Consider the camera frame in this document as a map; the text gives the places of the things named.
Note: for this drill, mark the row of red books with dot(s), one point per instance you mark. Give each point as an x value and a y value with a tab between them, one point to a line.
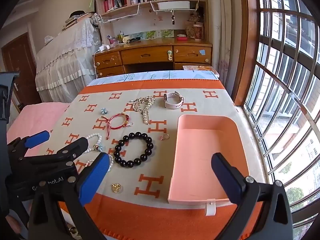
112	3

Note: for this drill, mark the orange magazine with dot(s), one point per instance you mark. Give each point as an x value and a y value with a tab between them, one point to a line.
200	68

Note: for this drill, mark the white rectangular box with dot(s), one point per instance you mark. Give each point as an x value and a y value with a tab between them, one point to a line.
173	5

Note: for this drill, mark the pink box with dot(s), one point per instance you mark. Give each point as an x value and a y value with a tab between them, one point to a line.
200	155

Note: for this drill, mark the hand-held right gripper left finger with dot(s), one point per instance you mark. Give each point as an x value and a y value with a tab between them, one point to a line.
92	178

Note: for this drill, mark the lace covered piano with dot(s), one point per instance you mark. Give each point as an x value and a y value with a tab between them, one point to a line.
65	55

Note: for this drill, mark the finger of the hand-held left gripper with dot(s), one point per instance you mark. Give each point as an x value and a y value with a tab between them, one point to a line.
37	139
72	148

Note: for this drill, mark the orange letter print blanket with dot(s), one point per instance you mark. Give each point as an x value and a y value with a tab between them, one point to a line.
200	100

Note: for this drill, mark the wooden desk with drawers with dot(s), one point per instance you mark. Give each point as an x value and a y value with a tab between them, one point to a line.
147	55

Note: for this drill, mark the black flashlight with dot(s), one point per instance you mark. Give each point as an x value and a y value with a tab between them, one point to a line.
134	39

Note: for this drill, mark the stack of books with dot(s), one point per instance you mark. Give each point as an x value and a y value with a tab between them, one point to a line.
75	20

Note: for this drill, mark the landscape picture strip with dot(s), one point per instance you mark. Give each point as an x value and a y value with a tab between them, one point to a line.
150	34

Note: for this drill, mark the red flat box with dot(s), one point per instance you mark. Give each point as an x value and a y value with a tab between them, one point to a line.
182	39

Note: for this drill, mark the pale floral curtain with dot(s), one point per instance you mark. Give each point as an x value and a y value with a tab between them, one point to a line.
225	42

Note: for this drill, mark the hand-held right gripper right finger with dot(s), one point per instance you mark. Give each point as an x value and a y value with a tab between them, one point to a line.
226	177

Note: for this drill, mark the pink bed sheet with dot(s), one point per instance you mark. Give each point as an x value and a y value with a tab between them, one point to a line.
37	117

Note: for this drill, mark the small desk bottles cluster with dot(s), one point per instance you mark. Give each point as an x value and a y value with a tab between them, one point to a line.
116	40

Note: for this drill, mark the wooden window frame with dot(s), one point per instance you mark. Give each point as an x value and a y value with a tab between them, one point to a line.
247	42

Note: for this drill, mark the gold round brooch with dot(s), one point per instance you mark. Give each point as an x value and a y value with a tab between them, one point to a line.
116	188

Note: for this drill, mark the tree print bed sheet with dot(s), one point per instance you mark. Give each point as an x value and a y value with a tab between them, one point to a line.
150	76

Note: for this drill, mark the brown wooden door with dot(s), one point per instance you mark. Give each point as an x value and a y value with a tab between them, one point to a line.
22	60

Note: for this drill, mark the floral patterned cup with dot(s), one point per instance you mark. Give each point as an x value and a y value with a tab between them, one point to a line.
198	31

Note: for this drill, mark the metal window grille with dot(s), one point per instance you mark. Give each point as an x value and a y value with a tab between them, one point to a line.
275	45

